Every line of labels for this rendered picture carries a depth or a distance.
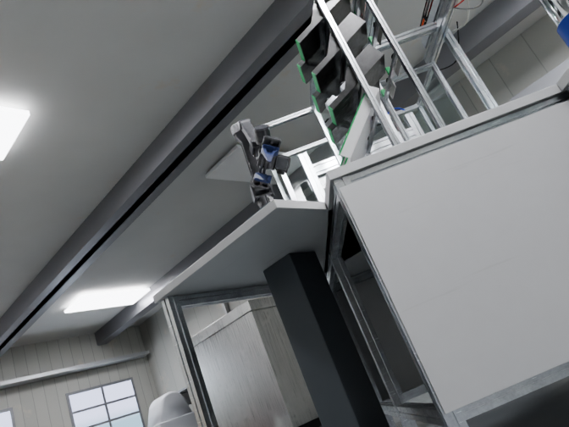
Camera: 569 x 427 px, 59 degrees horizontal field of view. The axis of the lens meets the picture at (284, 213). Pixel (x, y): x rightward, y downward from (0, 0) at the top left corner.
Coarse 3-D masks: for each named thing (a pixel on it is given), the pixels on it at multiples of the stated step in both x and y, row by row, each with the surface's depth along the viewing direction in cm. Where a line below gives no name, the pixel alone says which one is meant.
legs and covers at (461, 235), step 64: (512, 128) 144; (384, 192) 139; (448, 192) 138; (512, 192) 137; (384, 256) 133; (448, 256) 132; (512, 256) 131; (384, 320) 273; (448, 320) 126; (512, 320) 126; (384, 384) 193; (448, 384) 121; (512, 384) 120
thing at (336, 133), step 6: (378, 84) 199; (354, 108) 197; (348, 114) 196; (354, 114) 200; (342, 120) 195; (348, 120) 200; (330, 126) 195; (336, 126) 195; (342, 126) 199; (348, 126) 204; (330, 132) 197; (336, 132) 199; (342, 132) 203; (330, 138) 204; (336, 138) 202
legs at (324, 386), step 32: (288, 256) 191; (256, 288) 216; (288, 288) 191; (320, 288) 192; (288, 320) 190; (320, 320) 183; (192, 352) 178; (320, 352) 180; (352, 352) 186; (192, 384) 172; (320, 384) 180; (352, 384) 177; (320, 416) 179; (352, 416) 170; (384, 416) 179
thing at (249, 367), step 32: (224, 320) 687; (256, 320) 653; (224, 352) 689; (256, 352) 649; (288, 352) 662; (224, 384) 688; (256, 384) 648; (288, 384) 634; (224, 416) 687; (256, 416) 647; (288, 416) 611
